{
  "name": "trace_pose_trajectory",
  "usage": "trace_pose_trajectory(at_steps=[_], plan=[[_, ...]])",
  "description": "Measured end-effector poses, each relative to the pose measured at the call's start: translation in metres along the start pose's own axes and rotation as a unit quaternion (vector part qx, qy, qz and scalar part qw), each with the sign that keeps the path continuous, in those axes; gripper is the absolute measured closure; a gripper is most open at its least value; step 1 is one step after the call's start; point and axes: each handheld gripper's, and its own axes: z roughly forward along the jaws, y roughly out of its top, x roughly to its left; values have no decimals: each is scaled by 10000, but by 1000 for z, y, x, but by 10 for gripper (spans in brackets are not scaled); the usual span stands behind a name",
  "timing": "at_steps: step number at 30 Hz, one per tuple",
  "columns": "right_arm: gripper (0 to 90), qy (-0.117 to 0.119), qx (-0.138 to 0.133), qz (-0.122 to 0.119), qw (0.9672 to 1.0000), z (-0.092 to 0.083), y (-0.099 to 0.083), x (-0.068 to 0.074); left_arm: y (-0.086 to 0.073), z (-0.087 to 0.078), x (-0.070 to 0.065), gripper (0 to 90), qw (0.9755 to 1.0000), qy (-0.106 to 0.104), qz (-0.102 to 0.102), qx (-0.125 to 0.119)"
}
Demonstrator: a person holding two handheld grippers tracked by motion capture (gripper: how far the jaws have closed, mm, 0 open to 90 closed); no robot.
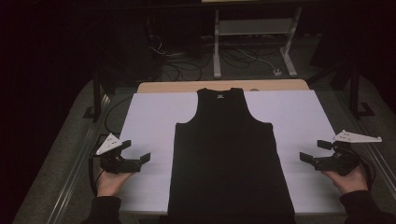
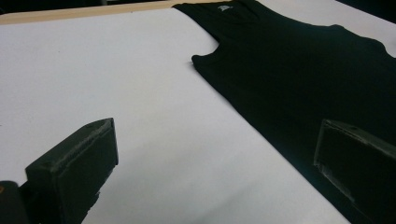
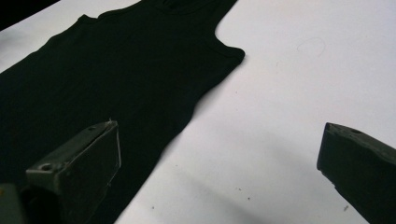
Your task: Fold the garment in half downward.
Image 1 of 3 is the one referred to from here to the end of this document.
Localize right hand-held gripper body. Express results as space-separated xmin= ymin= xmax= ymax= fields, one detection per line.
xmin=313 ymin=130 xmax=383 ymax=176

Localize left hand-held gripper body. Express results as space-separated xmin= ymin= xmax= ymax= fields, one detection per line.
xmin=95 ymin=133 xmax=142 ymax=175

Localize black tank top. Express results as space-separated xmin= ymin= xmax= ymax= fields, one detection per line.
xmin=167 ymin=87 xmax=297 ymax=224

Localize person's left hand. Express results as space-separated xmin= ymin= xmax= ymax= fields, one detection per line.
xmin=96 ymin=169 xmax=134 ymax=198

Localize person's right hand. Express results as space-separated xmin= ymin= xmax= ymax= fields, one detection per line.
xmin=321 ymin=167 xmax=369 ymax=195

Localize white board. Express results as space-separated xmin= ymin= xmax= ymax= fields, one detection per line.
xmin=118 ymin=90 xmax=347 ymax=217

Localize black metal stand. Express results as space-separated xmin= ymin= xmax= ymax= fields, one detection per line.
xmin=347 ymin=62 xmax=376 ymax=119
xmin=82 ymin=70 xmax=109 ymax=123

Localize wooden table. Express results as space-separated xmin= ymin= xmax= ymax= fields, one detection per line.
xmin=136 ymin=78 xmax=310 ymax=94

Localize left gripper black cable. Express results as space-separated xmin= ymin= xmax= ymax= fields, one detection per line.
xmin=88 ymin=154 xmax=105 ymax=197

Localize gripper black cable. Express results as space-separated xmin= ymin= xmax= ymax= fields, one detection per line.
xmin=349 ymin=148 xmax=376 ymax=191
xmin=88 ymin=154 xmax=105 ymax=197

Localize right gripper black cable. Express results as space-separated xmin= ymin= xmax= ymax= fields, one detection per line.
xmin=349 ymin=148 xmax=376 ymax=191

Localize black looped cable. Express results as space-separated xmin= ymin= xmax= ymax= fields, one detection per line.
xmin=104 ymin=95 xmax=134 ymax=136

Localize aluminium rail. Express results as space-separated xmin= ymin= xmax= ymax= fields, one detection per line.
xmin=335 ymin=90 xmax=396 ymax=200
xmin=46 ymin=92 xmax=112 ymax=224

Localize black floor cables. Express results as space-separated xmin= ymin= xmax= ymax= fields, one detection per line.
xmin=148 ymin=34 xmax=213 ymax=82

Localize white floor cable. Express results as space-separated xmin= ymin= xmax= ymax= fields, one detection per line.
xmin=236 ymin=46 xmax=278 ymax=73

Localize grey metal desk frame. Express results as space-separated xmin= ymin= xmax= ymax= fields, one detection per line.
xmin=213 ymin=6 xmax=304 ymax=79

